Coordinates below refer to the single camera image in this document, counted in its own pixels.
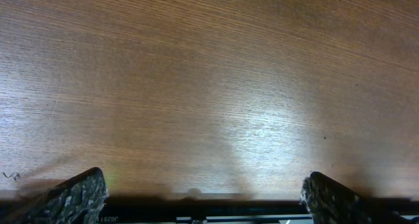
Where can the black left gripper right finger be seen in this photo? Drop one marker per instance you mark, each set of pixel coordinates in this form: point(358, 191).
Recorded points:
point(329, 202)

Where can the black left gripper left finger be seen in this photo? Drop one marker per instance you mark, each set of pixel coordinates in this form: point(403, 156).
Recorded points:
point(77, 200)

